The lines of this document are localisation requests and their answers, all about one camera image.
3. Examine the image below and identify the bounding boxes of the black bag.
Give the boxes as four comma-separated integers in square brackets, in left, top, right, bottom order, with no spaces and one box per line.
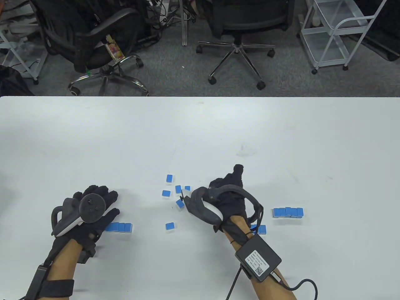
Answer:
[0,65,35,97]

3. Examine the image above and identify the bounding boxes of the black flat case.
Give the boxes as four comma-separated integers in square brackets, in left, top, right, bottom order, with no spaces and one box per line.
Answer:
[353,0,400,62]

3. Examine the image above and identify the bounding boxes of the black chair with chrome base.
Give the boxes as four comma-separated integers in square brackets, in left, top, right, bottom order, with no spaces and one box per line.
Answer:
[31,0,150,97]

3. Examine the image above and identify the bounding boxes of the black box with white label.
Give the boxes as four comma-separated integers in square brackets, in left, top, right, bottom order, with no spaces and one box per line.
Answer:
[235,234,282,283]

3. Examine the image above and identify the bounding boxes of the person's left hand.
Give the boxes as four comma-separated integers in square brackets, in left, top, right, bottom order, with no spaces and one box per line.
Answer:
[73,185,121,251]

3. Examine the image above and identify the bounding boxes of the person's left forearm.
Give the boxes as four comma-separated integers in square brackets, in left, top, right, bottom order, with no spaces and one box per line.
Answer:
[48,239,84,280]

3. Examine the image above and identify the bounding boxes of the black mesh office chair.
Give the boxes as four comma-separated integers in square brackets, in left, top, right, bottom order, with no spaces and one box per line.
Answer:
[196,0,294,90]

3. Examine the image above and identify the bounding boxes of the grey crumpled cloth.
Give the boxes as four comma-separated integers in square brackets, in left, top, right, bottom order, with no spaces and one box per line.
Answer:
[0,9,39,35]

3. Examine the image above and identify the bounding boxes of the person's right forearm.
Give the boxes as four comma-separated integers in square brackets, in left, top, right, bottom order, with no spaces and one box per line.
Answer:
[221,215,297,300]

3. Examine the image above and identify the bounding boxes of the white metal rack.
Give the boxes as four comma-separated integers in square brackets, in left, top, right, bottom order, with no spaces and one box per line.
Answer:
[0,19,48,85]

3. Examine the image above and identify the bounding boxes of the colourful snack packet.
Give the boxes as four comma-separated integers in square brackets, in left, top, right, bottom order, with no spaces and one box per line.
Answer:
[105,34,126,62]

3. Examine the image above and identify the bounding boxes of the plain black forearm box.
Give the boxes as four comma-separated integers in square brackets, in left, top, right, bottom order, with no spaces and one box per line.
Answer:
[27,264,49,300]

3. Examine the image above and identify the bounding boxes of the grey and white controller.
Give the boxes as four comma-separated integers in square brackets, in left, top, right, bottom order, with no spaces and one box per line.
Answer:
[51,194,106,236]
[181,185,264,226]

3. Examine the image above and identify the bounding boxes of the person's right hand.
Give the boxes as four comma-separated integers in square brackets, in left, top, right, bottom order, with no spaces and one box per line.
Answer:
[208,164,249,219]

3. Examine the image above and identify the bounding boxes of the blue mahjong tiles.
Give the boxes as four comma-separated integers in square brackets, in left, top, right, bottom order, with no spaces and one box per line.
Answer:
[162,174,192,231]

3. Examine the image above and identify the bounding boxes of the white desk leg post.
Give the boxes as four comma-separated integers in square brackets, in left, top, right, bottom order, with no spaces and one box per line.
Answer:
[181,0,190,47]

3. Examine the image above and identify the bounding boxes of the black cable with silver plug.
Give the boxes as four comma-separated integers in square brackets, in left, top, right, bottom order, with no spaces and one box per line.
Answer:
[270,271,319,300]

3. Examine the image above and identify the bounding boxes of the tangle of black cables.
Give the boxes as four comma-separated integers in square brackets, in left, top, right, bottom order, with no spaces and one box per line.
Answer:
[145,0,200,32]

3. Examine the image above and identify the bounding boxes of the white metal cart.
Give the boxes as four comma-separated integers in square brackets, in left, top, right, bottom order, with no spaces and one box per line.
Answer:
[298,0,388,75]

